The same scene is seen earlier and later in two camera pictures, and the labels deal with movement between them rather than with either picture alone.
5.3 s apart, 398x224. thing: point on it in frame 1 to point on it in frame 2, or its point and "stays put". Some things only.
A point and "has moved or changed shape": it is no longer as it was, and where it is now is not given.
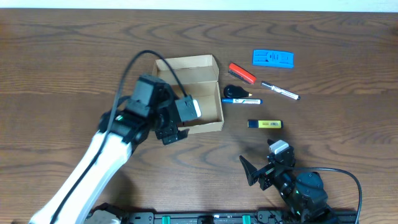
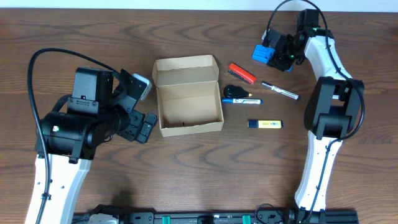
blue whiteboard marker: [242, 101] stays put
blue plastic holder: [265, 58] has moved or changed shape
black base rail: [227, 217] stays put
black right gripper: [266, 174] to [278, 53]
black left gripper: [170, 133] to [137, 123]
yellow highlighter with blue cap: [265, 124] stays put
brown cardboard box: [199, 76] stays put
